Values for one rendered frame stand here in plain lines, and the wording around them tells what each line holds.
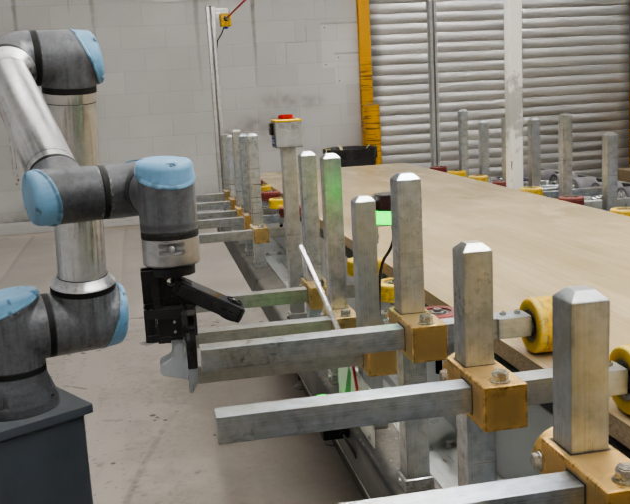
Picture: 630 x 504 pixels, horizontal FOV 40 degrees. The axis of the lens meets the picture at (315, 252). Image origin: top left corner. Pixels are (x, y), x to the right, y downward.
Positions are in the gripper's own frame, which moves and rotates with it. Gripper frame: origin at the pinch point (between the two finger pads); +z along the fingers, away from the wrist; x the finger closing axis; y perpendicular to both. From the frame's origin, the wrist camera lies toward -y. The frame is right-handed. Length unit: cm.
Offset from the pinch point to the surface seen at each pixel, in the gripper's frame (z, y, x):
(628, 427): -7, -46, 53
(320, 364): -1.5, -20.7, 1.4
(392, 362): -1.6, -32.0, 4.9
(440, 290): -8, -48, -17
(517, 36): -61, -128, -160
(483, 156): -15, -138, -219
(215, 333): -1.7, -5.3, -23.6
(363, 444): 12.7, -26.9, 3.3
